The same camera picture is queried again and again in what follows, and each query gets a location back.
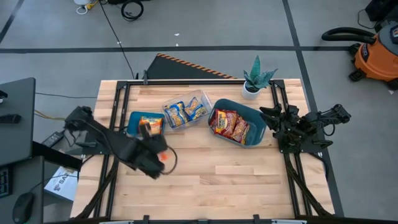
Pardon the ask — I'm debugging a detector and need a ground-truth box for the green snake plant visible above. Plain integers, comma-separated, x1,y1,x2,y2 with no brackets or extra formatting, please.
243,55,279,93

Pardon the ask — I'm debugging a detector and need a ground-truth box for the white cable loop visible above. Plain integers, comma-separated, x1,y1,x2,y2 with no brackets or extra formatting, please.
73,0,91,16

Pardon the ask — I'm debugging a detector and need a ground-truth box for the small teal plastic bin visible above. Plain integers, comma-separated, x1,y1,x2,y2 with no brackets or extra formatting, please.
127,111,166,138

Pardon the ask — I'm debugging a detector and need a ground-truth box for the large grey-blue plastic bin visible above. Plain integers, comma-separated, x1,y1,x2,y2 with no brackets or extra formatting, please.
207,98,267,148

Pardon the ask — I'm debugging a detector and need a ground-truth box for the clear plastic bin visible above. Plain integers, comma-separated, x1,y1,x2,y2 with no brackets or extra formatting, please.
161,89,214,131

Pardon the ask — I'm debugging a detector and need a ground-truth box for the black remote on desk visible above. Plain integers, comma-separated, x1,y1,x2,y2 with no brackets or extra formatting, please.
0,114,22,124

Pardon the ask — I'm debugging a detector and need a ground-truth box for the black power adapter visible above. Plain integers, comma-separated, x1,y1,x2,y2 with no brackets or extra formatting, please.
42,131,65,147

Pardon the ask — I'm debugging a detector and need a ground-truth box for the orange shop vacuum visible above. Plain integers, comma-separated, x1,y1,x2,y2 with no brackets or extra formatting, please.
348,23,398,91

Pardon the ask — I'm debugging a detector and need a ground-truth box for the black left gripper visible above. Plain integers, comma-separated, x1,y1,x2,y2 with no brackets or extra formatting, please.
133,134,169,180

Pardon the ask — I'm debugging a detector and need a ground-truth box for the black device with blue keys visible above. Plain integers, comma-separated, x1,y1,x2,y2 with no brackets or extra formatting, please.
0,166,13,198

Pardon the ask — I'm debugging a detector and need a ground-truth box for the long black floor cable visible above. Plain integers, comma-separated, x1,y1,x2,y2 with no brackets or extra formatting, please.
98,0,137,80

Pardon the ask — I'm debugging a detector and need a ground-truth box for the black computer mouse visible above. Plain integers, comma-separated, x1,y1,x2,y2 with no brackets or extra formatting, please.
12,192,35,224

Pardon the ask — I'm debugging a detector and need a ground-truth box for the red Maruchan noodle pack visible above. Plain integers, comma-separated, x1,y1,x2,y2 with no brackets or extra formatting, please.
229,117,251,146
210,108,239,138

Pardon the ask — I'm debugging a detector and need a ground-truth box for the white plant pot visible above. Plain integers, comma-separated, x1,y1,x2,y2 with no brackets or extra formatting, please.
241,81,261,101

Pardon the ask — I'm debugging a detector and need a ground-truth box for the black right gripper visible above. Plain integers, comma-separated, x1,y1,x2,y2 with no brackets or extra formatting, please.
259,103,307,147

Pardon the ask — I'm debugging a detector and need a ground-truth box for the black vacuum hose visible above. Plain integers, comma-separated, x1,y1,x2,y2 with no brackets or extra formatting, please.
322,27,377,44

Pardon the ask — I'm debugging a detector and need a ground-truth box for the dark grey desk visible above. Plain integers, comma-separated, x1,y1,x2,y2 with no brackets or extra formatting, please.
0,77,37,166

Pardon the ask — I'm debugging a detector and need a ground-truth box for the black aluminium table frame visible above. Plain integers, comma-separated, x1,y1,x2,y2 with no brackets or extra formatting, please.
74,79,335,224

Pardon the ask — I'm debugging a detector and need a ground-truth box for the coiled black floor cable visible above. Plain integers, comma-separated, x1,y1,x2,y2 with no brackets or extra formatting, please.
120,0,144,22

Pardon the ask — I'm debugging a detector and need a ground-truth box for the black mat with hazard stripes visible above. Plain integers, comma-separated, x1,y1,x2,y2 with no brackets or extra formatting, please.
146,53,237,80

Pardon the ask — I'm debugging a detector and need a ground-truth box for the white cardboard box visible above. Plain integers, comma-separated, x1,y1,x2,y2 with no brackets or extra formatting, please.
44,166,78,202

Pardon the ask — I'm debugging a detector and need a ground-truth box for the black case with cable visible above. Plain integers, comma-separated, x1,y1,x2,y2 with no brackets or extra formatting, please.
357,0,398,30

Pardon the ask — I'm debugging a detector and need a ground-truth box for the yellow floor cable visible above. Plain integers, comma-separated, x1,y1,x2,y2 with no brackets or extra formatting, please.
34,109,68,122

